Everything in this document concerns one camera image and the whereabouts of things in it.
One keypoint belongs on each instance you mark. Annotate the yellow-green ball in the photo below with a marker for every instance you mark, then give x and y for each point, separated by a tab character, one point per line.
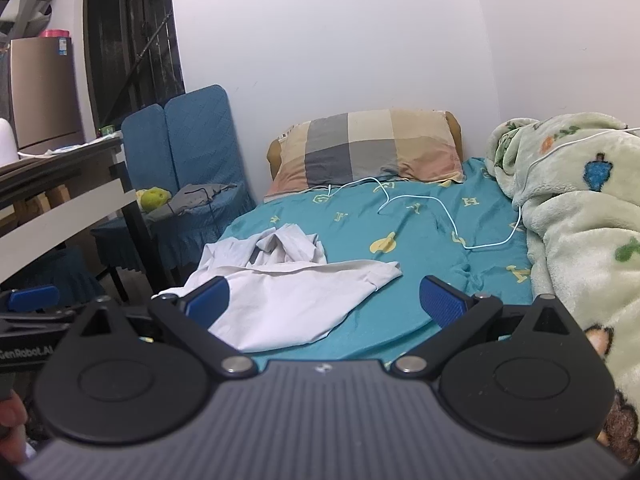
155	199

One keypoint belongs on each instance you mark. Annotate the teal printed bedsheet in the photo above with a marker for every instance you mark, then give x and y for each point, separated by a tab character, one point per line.
425	240

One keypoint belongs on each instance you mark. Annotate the white table with black leg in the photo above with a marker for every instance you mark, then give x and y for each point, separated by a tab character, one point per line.
60	210

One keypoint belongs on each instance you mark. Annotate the white rounded object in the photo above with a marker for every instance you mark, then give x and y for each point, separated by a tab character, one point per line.
6	140

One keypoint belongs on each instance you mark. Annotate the white paper sheet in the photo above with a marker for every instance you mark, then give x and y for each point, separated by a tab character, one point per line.
65	149

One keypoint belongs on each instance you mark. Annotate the checked pillow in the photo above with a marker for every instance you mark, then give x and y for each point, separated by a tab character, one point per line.
360	150

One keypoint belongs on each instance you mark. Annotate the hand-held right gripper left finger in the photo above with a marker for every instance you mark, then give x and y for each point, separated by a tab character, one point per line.
207	299

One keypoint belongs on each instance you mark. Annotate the person's left hand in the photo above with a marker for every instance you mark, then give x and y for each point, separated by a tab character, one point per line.
11	430

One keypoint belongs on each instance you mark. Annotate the brown pillow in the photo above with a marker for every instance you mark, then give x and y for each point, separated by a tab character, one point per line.
456	132

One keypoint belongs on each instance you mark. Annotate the beige refrigerator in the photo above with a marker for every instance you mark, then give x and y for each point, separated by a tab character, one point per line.
45	90

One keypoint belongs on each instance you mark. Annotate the dark window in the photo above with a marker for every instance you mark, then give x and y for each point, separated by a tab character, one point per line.
125	35

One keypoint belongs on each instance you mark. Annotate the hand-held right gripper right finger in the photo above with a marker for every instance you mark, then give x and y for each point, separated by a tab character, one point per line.
441	304

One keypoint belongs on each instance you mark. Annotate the small green cup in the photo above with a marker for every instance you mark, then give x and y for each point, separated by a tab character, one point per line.
107	131

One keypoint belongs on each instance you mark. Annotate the pink lidded container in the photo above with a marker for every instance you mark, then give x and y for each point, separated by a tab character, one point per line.
55	33

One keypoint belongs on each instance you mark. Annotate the white shirt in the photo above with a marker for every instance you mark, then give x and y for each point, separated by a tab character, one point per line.
280	300

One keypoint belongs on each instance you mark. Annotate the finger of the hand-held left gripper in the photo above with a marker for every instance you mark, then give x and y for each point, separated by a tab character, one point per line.
32	298

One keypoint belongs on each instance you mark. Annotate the blue quilted chair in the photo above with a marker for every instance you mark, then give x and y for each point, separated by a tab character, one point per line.
200	135
60	270
142	150

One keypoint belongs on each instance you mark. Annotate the green fleece printed blanket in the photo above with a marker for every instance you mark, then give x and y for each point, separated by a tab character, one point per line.
575	220

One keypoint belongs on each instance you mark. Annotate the grey cloth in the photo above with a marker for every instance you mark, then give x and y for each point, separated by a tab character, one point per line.
200	194

